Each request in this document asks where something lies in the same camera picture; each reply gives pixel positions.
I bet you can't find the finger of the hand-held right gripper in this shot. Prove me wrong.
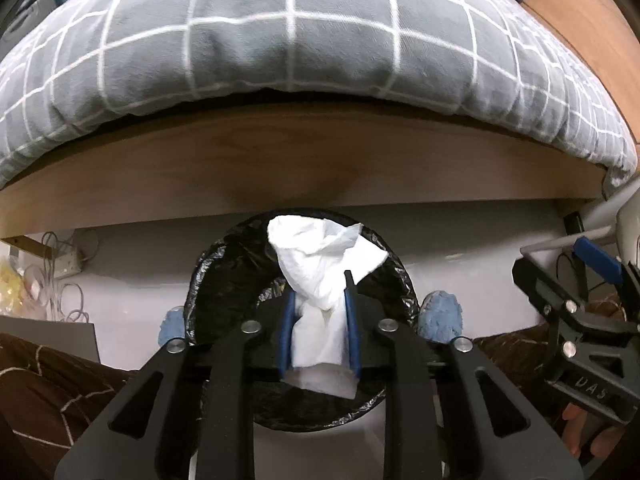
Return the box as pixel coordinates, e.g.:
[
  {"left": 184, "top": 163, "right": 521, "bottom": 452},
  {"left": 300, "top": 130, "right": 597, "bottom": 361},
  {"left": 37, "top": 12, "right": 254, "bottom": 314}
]
[
  {"left": 511, "top": 257, "right": 596, "bottom": 331},
  {"left": 572, "top": 237, "right": 640, "bottom": 331}
]

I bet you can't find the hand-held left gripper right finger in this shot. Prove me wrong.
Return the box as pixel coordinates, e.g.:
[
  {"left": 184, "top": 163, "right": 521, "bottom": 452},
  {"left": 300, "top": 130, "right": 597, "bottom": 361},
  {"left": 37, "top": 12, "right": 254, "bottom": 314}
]
[{"left": 343, "top": 270, "right": 586, "bottom": 480}]

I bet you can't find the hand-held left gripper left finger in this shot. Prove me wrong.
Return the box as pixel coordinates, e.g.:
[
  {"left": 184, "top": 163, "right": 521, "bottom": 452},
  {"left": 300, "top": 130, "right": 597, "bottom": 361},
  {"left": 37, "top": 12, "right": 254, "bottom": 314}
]
[{"left": 54, "top": 290, "right": 298, "bottom": 480}]

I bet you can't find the white tissue paper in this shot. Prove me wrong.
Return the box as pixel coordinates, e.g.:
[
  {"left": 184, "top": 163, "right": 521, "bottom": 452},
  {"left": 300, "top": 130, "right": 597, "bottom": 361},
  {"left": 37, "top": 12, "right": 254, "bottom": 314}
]
[{"left": 267, "top": 215, "right": 390, "bottom": 401}]

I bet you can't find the bin with black bag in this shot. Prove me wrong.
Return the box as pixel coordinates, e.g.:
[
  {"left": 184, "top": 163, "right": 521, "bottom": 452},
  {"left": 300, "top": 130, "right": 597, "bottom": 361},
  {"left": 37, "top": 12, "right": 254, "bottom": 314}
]
[{"left": 184, "top": 208, "right": 420, "bottom": 433}]

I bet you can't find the person's right hand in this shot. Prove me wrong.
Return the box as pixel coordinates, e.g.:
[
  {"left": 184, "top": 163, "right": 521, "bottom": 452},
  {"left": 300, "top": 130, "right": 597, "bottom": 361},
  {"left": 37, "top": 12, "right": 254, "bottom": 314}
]
[{"left": 562, "top": 402, "right": 626, "bottom": 461}]

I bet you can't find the white metal rack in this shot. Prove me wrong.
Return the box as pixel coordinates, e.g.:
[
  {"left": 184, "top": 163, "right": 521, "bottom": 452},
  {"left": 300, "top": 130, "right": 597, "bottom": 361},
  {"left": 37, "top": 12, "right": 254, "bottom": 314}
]
[{"left": 520, "top": 175, "right": 640, "bottom": 271}]

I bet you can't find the white power strip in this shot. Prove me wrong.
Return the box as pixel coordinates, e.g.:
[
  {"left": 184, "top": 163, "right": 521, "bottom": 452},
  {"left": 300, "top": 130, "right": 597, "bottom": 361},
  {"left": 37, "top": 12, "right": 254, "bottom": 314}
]
[{"left": 10, "top": 247, "right": 83, "bottom": 281}]

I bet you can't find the grey board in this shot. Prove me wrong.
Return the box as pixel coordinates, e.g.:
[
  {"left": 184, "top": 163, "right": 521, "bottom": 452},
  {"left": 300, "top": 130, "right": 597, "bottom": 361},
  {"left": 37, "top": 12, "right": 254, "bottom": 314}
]
[{"left": 0, "top": 316, "right": 101, "bottom": 363}]

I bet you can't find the wooden headboard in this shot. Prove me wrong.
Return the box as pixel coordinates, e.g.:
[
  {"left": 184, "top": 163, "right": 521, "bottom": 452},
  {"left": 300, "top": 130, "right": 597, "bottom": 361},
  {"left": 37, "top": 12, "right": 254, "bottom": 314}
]
[{"left": 515, "top": 0, "right": 640, "bottom": 126}]

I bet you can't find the person's left leg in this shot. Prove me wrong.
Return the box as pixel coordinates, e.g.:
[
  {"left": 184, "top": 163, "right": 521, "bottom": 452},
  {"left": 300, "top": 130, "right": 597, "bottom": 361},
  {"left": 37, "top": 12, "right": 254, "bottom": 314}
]
[{"left": 0, "top": 332, "right": 143, "bottom": 480}]

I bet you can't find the yellow plastic bag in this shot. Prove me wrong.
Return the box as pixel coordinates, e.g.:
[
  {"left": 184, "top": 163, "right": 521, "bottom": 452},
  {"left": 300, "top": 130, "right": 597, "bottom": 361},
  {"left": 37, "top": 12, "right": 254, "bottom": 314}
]
[{"left": 0, "top": 255, "right": 46, "bottom": 318}]

